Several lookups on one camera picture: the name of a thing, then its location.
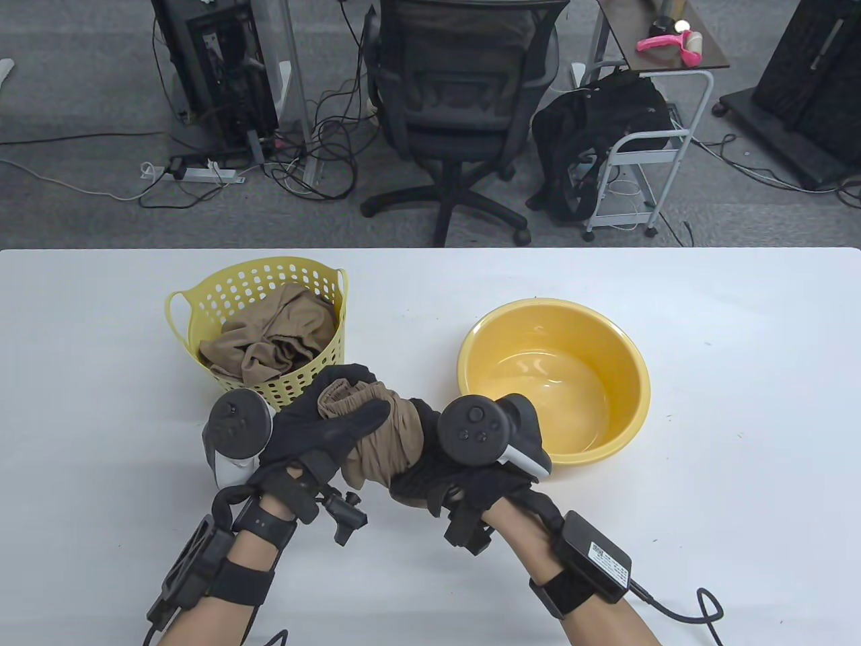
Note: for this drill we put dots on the dark grey tracking controller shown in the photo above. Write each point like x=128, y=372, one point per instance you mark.
x=471, y=427
x=235, y=424

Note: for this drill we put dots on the yellow plastic basin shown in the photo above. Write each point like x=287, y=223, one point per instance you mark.
x=572, y=390

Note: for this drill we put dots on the person's right forearm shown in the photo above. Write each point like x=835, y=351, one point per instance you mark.
x=531, y=552

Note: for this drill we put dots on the white cart with brown top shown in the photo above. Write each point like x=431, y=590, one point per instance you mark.
x=672, y=60

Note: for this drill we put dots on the black office chair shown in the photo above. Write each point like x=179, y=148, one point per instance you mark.
x=464, y=108

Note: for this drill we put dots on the yellow perforated plastic basket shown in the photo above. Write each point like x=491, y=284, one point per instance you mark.
x=269, y=282

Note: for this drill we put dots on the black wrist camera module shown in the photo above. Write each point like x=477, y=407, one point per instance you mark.
x=467, y=531
x=346, y=518

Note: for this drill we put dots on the person's right hand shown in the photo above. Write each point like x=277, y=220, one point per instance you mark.
x=464, y=484

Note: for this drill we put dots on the person's left hand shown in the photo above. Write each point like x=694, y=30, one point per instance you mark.
x=303, y=431

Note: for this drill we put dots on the pink plastic gadget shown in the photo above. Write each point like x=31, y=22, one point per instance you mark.
x=662, y=44

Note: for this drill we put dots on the tan shorts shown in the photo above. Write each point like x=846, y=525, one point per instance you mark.
x=269, y=336
x=390, y=444

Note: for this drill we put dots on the black wrist band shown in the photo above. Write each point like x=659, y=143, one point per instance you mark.
x=266, y=528

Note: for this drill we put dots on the black backpack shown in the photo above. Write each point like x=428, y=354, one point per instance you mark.
x=599, y=121

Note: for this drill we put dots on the person's left forearm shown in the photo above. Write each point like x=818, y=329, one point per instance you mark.
x=208, y=622

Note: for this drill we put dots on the black mesh forearm pack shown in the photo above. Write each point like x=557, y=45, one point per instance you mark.
x=195, y=565

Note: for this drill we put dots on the black rolling stand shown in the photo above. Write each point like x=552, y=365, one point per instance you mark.
x=807, y=81

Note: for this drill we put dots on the white power strip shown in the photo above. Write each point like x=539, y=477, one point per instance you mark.
x=202, y=174

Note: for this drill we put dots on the black computer tower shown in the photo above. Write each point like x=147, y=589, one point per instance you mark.
x=215, y=67

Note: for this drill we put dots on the black power pack box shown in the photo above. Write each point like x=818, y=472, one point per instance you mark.
x=595, y=555

